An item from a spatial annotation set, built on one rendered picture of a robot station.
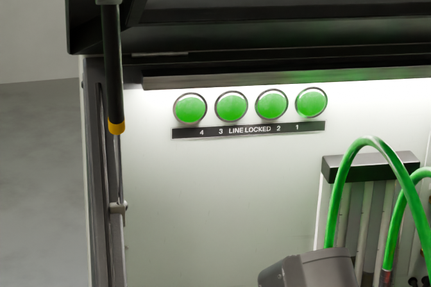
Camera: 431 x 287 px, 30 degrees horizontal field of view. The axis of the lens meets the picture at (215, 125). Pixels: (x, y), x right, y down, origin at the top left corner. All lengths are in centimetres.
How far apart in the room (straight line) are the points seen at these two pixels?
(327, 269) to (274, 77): 58
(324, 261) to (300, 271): 2
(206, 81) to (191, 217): 24
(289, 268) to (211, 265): 72
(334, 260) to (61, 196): 316
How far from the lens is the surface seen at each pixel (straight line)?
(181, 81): 110
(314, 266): 58
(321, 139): 123
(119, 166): 97
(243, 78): 112
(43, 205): 364
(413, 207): 91
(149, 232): 124
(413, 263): 141
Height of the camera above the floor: 185
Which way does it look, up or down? 25 degrees down
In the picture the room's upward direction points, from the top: 2 degrees clockwise
